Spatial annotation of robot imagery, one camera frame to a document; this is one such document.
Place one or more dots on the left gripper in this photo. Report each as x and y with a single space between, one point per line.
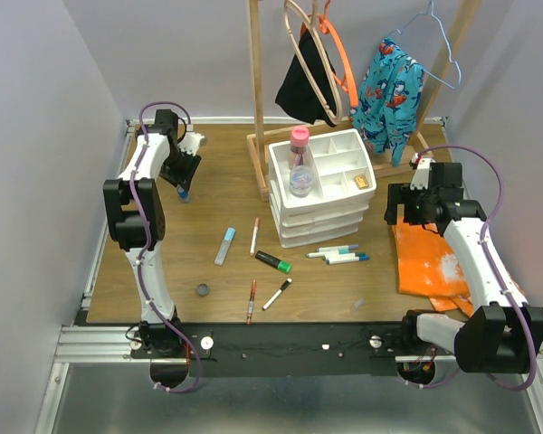
185 174

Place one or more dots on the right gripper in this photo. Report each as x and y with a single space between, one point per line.
400 193

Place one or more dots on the blue cap clear tube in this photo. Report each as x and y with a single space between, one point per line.
224 247

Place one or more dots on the pink cap white marker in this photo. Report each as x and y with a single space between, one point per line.
255 232

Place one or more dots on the black green highlighter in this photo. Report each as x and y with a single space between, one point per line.
272 261

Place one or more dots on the small dark round tin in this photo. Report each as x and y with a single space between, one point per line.
202 290

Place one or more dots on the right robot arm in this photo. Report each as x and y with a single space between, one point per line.
505 332

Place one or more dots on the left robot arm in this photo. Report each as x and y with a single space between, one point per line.
165 149

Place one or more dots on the small yellow eraser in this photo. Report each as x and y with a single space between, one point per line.
361 182

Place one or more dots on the white plastic drawer organizer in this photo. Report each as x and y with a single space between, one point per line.
335 206

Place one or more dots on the teal cap marker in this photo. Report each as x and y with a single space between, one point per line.
327 253

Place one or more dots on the orange white tie-dye cloth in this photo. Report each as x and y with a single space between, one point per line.
427 267

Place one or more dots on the wooden clothes rack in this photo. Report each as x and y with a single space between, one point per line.
258 141

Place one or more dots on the blue fish print garment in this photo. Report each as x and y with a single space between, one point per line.
388 100

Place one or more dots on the purple cap marker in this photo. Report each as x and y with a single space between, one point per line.
338 248

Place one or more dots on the blue cap marker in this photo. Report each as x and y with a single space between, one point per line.
342 259

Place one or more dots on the pink lid pencil tube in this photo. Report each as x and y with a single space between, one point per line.
299 147

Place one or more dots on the red pen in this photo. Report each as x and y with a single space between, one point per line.
250 307

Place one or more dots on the black cap white marker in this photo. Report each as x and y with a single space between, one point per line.
277 294

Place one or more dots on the black shorts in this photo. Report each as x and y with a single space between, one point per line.
296 96

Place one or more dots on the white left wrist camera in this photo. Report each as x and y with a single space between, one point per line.
191 142

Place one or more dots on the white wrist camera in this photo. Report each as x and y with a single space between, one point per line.
191 142
422 168

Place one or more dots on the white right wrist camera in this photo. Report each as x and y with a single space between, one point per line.
422 168

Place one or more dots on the blue wire hanger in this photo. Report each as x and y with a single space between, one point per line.
424 33

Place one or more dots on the aluminium frame rails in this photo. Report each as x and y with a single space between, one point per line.
97 387

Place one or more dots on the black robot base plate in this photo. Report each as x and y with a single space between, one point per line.
218 350

